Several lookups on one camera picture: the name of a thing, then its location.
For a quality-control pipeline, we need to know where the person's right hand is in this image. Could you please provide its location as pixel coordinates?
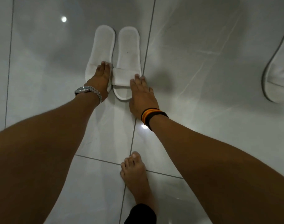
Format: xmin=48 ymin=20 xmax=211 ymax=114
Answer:
xmin=129 ymin=74 xmax=160 ymax=120

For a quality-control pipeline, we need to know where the person's left hand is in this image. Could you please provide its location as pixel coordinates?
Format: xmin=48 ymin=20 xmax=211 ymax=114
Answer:
xmin=84 ymin=61 xmax=113 ymax=103

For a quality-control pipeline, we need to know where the white slipper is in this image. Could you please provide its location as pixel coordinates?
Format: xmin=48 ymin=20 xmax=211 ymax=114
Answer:
xmin=112 ymin=26 xmax=142 ymax=101
xmin=261 ymin=22 xmax=284 ymax=103
xmin=85 ymin=25 xmax=116 ymax=93

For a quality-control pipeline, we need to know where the person's left forearm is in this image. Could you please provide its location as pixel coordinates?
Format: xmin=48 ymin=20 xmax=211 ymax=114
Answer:
xmin=0 ymin=92 xmax=100 ymax=224

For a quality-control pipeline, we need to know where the person's right forearm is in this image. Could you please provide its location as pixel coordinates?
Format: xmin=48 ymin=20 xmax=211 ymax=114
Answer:
xmin=149 ymin=114 xmax=284 ymax=224

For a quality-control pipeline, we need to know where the orange black striped wristband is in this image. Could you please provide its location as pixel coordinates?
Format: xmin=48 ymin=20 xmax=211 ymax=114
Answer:
xmin=141 ymin=108 xmax=169 ymax=131

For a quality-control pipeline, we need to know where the silver metal wristwatch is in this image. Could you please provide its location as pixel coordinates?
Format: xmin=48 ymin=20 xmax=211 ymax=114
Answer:
xmin=74 ymin=86 xmax=103 ymax=103

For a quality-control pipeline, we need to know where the person's bare foot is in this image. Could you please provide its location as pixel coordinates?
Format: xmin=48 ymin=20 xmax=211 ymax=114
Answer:
xmin=120 ymin=151 xmax=158 ymax=215

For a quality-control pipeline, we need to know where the black trouser leg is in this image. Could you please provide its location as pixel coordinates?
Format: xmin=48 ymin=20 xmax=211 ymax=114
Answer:
xmin=124 ymin=203 xmax=157 ymax=224

